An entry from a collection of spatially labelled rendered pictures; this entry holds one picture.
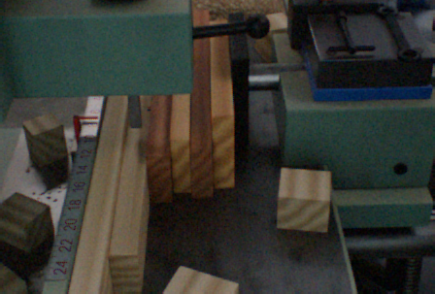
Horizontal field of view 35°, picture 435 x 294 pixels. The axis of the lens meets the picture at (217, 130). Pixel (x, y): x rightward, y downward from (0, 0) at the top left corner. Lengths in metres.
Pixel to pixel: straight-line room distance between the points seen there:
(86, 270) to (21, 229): 0.23
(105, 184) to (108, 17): 0.12
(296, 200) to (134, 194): 0.12
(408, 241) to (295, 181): 0.17
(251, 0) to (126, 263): 0.45
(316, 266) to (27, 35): 0.27
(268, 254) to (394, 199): 0.16
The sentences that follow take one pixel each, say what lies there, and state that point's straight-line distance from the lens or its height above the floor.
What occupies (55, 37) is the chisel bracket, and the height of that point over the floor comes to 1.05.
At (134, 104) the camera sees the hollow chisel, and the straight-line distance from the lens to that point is 0.57.
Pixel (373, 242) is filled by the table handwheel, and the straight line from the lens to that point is 0.68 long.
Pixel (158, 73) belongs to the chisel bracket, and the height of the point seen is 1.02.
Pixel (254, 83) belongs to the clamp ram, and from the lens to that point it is 0.64.
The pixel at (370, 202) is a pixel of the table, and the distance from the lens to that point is 0.64.
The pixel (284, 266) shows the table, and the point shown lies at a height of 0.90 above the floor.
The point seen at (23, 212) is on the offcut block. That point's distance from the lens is 0.70.
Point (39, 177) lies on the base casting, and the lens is 0.80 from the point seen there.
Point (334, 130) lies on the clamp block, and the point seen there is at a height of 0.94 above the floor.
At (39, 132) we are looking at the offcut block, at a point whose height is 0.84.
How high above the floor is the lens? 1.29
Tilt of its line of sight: 35 degrees down
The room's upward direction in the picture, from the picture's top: 1 degrees counter-clockwise
